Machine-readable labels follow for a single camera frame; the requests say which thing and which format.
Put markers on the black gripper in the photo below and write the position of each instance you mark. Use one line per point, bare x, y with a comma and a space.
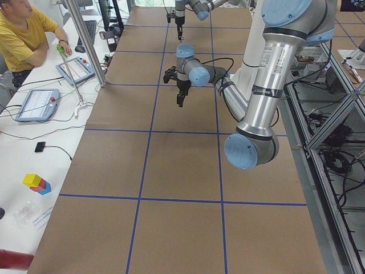
182, 84
179, 21

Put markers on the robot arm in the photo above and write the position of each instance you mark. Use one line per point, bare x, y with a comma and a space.
201, 9
278, 29

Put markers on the black computer keyboard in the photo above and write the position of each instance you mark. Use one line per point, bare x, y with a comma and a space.
91, 26

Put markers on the green grabber reaching stick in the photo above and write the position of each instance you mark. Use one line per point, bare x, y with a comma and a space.
81, 103

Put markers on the far teach pendant tablet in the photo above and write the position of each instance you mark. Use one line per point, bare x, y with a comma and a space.
76, 71

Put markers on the teach pendant tablet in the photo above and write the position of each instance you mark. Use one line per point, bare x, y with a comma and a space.
76, 71
39, 105

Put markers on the brown paper table cover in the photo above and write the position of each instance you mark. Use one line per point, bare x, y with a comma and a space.
150, 190

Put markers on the near teach pendant tablet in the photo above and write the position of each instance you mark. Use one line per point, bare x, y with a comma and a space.
39, 105

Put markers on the person in yellow shirt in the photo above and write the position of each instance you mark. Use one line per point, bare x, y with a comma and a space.
24, 43

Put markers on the stacked colour toy blocks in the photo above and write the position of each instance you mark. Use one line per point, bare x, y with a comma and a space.
37, 184

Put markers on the red cylinder bottle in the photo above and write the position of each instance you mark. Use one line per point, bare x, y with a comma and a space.
15, 260

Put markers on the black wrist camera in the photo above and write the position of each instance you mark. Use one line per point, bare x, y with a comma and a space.
170, 16
170, 74

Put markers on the aluminium frame post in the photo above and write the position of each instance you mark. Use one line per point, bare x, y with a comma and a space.
78, 21

